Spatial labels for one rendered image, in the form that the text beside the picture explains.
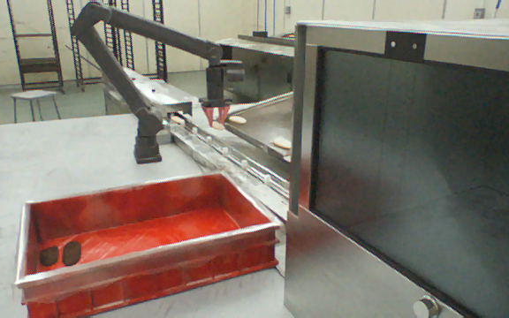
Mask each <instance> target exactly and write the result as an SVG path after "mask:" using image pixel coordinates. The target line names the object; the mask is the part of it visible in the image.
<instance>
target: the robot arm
mask: <svg viewBox="0 0 509 318"><path fill-rule="evenodd" d="M101 20H102V21H104V22H105V24H107V25H110V26H113V27H117V28H120V29H123V30H125V31H127V32H130V33H132V34H137V35H139V36H142V37H144V38H147V39H152V40H154V41H157V42H161V43H163V44H166V45H169V46H171V47H173V48H176V49H181V50H183V51H185V52H188V53H190V54H193V55H195V56H197V57H201V58H203V59H206V60H209V67H208V68H206V75H207V96H208V97H203V98H199V102H200V103H201V108H202V110H203V111H204V113H205V117H206V119H207V121H208V124H209V127H210V128H212V123H213V109H214V108H217V111H218V117H219V124H220V125H223V124H224V119H225V117H226V115H227V113H228V112H229V110H230V104H228V103H227V102H232V98H231V97H228V96H226V95H224V90H223V68H224V79H225V80H226V82H244V65H243V64H242V63H241V62H239V61H238V62H237V61H220V59H221V58H222V56H223V51H222V49H221V47H220V46H219V45H218V43H216V42H213V41H210V40H207V39H203V38H201V37H199V36H196V35H193V34H189V33H186V32H181V31H179V30H176V29H174V28H171V27H168V26H166V25H163V24H160V23H158V22H155V21H153V20H150V19H146V18H143V17H141V16H139V15H136V14H133V13H131V12H129V11H123V10H120V9H119V8H116V7H113V6H110V7H107V6H106V5H105V4H104V3H103V2H101V1H89V2H88V3H87V4H86V5H85V7H83V8H82V10H81V12H80V14H79V16H78V17H77V18H76V20H75V21H74V23H73V25H72V26H71V28H70V29H69V31H70V33H71V34H72V36H73V37H74V36H76V37H77V39H78V40H79V41H80V42H81V43H82V44H83V45H84V46H85V48H86V50H87V52H88V53H89V55H90V56H92V58H93V59H94V60H95V61H96V62H97V64H98V65H99V66H100V68H101V69H102V70H103V72H104V73H105V75H106V76H107V77H108V79H109V80H110V82H111V84H112V86H113V87H114V88H115V89H117V91H118V92H119V93H120V95H121V96H122V97H123V99H124V100H125V102H126V103H127V104H128V106H129V108H130V110H131V111H132V113H133V114H134V115H135V116H136V117H137V118H138V119H139V122H138V128H137V133H138V134H137V136H136V137H135V140H136V144H134V150H133V154H134V157H135V160H136V162H137V164H143V163H157V162H161V161H162V156H161V154H160V152H159V144H158V142H157V141H156V135H157V134H158V133H159V132H160V131H162V130H163V129H164V126H165V124H163V114H162V112H161V111H160V110H159V109H157V108H154V107H150V105H149V103H148V100H147V98H146V97H145V96H144V95H143V94H142V93H141V91H140V90H139V89H138V88H137V87H136V85H134V83H133V82H132V80H131V79H130V78H129V76H128V75H127V73H126V72H125V70H124V69H123V68H122V66H121V65H120V63H119V62H118V61H117V59H116V57H115V56H114V54H113V53H112V52H111V50H110V49H109V48H108V47H107V45H106V44H105V43H104V41H103V40H102V38H101V37H100V35H99V34H98V32H97V31H96V29H95V27H94V25H95V24H96V23H98V22H99V21H101ZM202 102H203V103H202ZM223 111H224V112H223ZM222 113H223V115H222Z"/></svg>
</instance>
